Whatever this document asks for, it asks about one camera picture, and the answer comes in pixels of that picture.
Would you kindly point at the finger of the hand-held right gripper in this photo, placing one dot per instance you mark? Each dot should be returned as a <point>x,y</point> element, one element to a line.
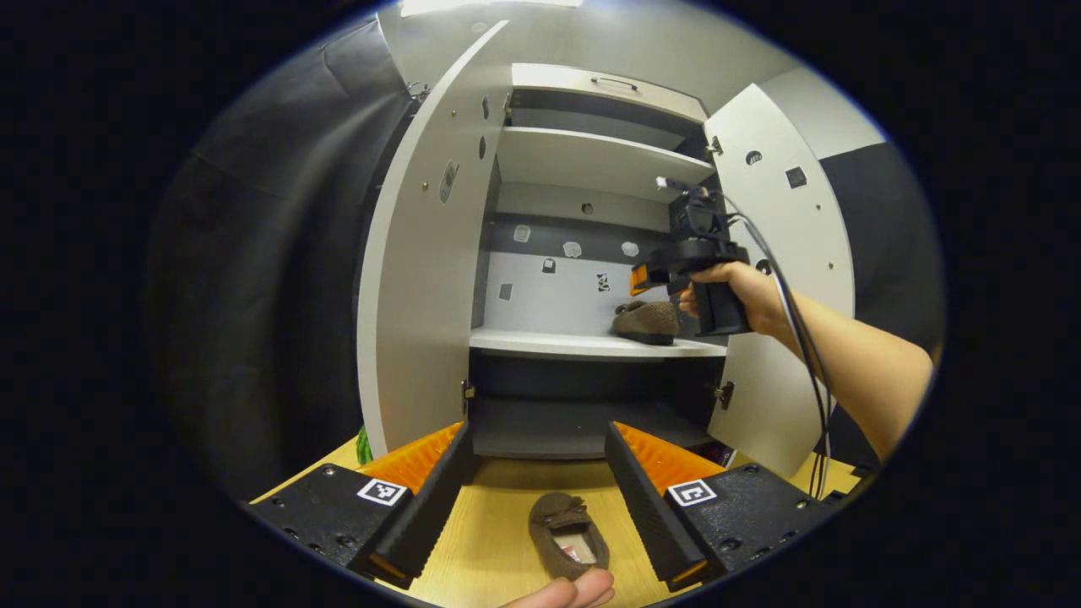
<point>650,277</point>

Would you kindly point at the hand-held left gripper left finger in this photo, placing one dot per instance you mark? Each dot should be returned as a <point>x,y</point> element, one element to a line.
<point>431,507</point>

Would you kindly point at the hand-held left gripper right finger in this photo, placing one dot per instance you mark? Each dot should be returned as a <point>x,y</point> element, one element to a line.
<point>642,507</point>

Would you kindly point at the brown shoe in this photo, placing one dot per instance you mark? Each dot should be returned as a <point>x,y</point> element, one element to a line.
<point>646,321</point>
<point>553,511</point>

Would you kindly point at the white shoe cabinet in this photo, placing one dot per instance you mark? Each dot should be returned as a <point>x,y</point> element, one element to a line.
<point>583,342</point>

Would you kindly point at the white cabinet door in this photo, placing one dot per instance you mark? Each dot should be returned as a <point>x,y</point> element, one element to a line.
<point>760,405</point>
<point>422,295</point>

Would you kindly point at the white cabinet drawer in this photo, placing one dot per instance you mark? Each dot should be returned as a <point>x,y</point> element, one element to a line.
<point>557,82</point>

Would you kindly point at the green object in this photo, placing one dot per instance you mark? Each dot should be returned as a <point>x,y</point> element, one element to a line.
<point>364,446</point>

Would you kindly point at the black backdrop cloth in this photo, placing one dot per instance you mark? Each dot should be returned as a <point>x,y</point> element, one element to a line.
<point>887,236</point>
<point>270,295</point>

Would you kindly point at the metal cloth clip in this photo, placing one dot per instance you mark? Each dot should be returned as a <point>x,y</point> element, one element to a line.
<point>415,90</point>

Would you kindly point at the ceiling light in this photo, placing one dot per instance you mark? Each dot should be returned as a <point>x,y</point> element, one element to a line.
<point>490,7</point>

